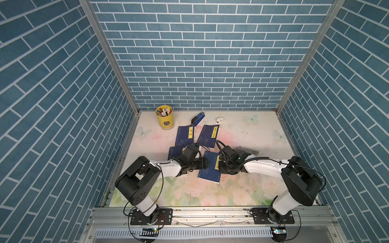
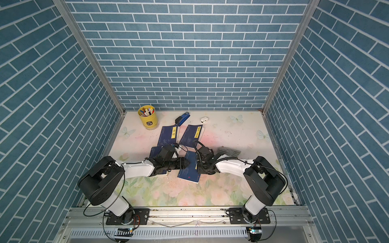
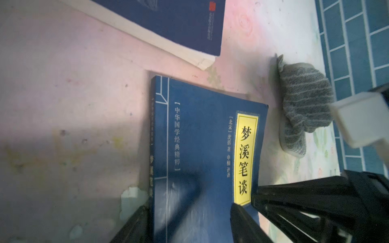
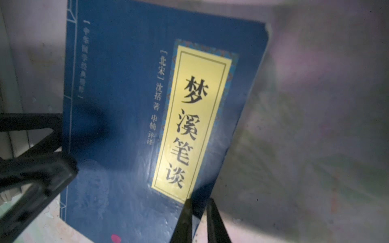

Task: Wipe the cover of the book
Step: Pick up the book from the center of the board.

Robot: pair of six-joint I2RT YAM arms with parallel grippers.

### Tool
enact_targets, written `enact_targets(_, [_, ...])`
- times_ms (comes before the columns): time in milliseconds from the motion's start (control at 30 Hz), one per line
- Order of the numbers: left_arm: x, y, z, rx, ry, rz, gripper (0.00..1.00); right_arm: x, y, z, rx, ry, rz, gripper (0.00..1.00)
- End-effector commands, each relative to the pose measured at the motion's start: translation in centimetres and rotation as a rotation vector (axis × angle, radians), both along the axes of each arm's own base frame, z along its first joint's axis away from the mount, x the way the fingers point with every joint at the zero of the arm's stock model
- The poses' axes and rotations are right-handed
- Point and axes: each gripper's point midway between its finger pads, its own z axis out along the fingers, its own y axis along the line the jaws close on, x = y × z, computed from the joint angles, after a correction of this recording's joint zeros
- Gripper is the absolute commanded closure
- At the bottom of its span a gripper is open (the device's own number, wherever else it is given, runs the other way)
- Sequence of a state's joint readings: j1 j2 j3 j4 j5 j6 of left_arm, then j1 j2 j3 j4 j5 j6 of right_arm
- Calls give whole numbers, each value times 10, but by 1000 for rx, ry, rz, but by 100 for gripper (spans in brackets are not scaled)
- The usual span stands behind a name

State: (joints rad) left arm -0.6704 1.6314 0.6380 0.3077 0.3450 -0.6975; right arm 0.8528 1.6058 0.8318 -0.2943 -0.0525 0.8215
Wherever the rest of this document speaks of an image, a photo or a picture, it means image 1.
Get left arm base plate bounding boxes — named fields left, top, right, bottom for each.
left=130, top=208, right=173, bottom=226

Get blue book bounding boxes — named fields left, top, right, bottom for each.
left=175, top=125, right=195, bottom=147
left=168, top=146, right=185, bottom=161
left=197, top=125, right=219, bottom=149
left=198, top=151, right=221, bottom=183

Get aluminium corner post right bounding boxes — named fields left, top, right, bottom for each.
left=275, top=0, right=347, bottom=115

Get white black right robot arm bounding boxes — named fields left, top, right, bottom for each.
left=219, top=146, right=324, bottom=217

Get aluminium corner post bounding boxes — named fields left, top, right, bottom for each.
left=78, top=0, right=141, bottom=115
left=275, top=0, right=347, bottom=115

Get aluminium corner post left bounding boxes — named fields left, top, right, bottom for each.
left=78, top=0, right=141, bottom=115

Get white cable duct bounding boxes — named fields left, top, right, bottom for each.
left=95, top=227, right=273, bottom=240

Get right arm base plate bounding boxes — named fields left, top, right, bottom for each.
left=249, top=207, right=295, bottom=224

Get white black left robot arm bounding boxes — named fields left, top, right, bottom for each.
left=114, top=145, right=210, bottom=221

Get grey wiping cloth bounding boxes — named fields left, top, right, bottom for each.
left=235, top=146, right=259, bottom=157

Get blue black stapler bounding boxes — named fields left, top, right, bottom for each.
left=191, top=112, right=205, bottom=126

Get small white stapler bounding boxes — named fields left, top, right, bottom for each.
left=216, top=117, right=224, bottom=124

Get yellow pen cup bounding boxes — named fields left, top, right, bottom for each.
left=155, top=105, right=174, bottom=131

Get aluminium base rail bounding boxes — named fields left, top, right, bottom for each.
left=87, top=206, right=338, bottom=228

